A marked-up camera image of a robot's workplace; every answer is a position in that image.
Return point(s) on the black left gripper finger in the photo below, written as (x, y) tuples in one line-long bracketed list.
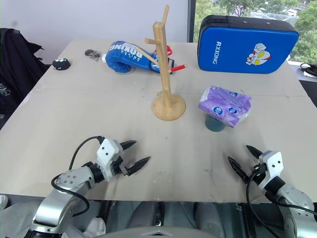
[(128, 143), (140, 163)]

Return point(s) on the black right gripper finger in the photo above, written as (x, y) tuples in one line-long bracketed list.
[(253, 151), (237, 168)]

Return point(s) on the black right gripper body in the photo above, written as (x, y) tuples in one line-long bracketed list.
[(258, 172)]

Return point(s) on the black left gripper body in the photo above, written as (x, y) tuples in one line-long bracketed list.
[(116, 161)]

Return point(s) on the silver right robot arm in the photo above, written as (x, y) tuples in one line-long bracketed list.
[(297, 198)]

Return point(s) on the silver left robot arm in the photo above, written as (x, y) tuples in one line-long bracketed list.
[(71, 177)]

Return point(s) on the dark teal cup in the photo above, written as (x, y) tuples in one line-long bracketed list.
[(214, 125)]

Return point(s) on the wooden mug tree stand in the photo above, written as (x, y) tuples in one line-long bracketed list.
[(164, 81)]

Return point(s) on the purple tissue pack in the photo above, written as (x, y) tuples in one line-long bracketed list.
[(224, 105)]

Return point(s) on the white crumpled cloth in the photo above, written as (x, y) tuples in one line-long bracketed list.
[(96, 226)]

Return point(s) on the grey rounded robot torso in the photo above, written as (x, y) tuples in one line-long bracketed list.
[(158, 233)]

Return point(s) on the blue boxing glove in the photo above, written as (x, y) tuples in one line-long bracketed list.
[(123, 58)]

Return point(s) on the black bag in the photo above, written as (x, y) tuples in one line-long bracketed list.
[(310, 70)]

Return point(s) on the red scissors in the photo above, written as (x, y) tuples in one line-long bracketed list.
[(169, 50)]

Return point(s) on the black plush toy with eyes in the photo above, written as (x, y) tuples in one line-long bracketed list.
[(61, 64)]

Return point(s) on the blue punching pad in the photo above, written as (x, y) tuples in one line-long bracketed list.
[(237, 47)]

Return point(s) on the grey fabric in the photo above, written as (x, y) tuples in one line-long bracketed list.
[(17, 218)]

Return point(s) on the black jacket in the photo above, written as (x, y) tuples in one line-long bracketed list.
[(15, 69)]

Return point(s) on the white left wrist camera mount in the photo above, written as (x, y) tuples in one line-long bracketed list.
[(106, 158)]

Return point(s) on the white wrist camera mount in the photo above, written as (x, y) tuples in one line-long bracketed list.
[(106, 158), (273, 163)]

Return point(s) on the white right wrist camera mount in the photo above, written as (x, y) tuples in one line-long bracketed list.
[(273, 163)]

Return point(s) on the dark window frame post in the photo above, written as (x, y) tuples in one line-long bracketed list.
[(191, 19)]

